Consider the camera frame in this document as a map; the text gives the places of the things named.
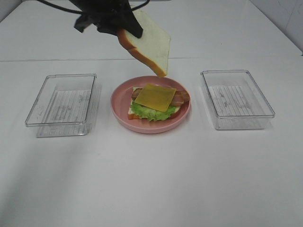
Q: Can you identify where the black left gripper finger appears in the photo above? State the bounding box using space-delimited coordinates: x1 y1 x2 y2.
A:
118 4 143 38
96 20 122 35

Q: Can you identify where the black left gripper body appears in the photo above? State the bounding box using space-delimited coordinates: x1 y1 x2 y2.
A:
73 0 129 33

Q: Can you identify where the yellow cheese slice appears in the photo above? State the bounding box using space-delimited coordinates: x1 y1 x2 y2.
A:
134 83 177 112

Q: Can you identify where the bacon strip from tray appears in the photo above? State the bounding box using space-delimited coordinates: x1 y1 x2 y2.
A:
170 100 184 106
131 87 190 102

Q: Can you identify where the bread slice from tray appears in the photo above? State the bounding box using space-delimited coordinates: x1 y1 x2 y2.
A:
127 86 182 121

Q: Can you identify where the green lettuce leaf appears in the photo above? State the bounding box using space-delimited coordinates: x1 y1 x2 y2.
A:
130 100 177 122

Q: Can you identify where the pink round plate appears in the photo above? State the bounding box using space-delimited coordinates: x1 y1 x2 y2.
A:
111 76 191 134

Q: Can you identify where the clear left plastic tray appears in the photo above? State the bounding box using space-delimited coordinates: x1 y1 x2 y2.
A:
25 74 100 138

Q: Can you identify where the clear plastic tray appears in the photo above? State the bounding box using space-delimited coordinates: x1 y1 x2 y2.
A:
25 74 100 138
201 70 275 130

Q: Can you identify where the clear right plastic tray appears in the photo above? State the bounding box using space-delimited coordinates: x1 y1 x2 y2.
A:
201 70 275 130

